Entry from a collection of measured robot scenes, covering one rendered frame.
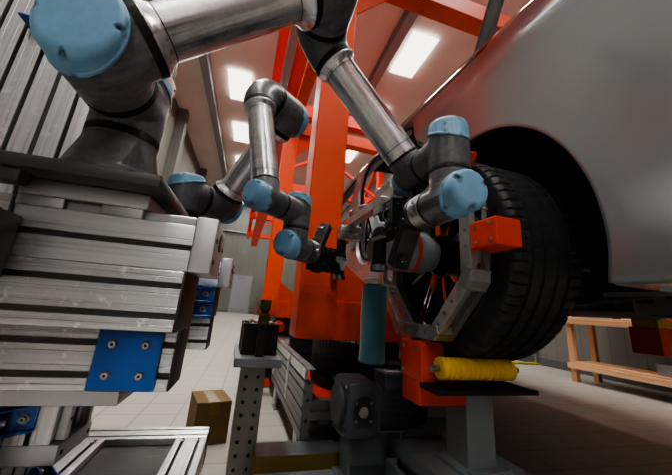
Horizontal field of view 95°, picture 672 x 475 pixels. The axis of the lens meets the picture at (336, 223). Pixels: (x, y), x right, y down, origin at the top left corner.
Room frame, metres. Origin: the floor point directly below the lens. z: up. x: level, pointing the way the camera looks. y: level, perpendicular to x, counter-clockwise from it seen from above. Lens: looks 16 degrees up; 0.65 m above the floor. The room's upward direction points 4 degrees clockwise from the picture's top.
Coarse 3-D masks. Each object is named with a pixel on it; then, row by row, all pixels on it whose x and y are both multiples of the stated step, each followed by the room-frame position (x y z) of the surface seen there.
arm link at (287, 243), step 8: (280, 232) 0.82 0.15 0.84; (288, 232) 0.81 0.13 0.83; (296, 232) 0.83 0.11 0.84; (304, 232) 0.84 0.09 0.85; (280, 240) 0.82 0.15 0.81; (288, 240) 0.81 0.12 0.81; (296, 240) 0.81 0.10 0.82; (304, 240) 0.85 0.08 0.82; (280, 248) 0.82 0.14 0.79; (288, 248) 0.81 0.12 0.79; (296, 248) 0.82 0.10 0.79; (304, 248) 0.85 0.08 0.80; (312, 248) 0.89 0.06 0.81; (288, 256) 0.84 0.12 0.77; (296, 256) 0.85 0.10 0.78; (304, 256) 0.87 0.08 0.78
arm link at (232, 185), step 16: (288, 96) 0.85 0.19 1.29; (288, 112) 0.88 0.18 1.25; (304, 112) 0.92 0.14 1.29; (288, 128) 0.92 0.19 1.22; (304, 128) 0.95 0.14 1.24; (240, 160) 0.99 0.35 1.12; (240, 176) 1.01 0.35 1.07; (224, 192) 1.02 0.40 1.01; (240, 192) 1.05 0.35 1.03; (224, 208) 1.06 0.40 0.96; (240, 208) 1.11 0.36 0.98
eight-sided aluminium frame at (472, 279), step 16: (480, 208) 0.77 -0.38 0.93; (464, 224) 0.78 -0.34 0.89; (464, 240) 0.78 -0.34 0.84; (464, 256) 0.79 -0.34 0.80; (480, 256) 0.79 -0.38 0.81; (384, 272) 1.25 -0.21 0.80; (464, 272) 0.78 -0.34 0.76; (480, 272) 0.77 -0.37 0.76; (464, 288) 0.79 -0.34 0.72; (480, 288) 0.79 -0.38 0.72; (400, 304) 1.19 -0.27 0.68; (448, 304) 0.85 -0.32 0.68; (464, 304) 0.86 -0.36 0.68; (400, 320) 1.12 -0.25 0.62; (448, 320) 0.86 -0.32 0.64; (464, 320) 0.87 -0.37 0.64; (416, 336) 1.01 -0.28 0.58; (432, 336) 0.92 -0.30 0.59; (448, 336) 0.91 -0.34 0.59
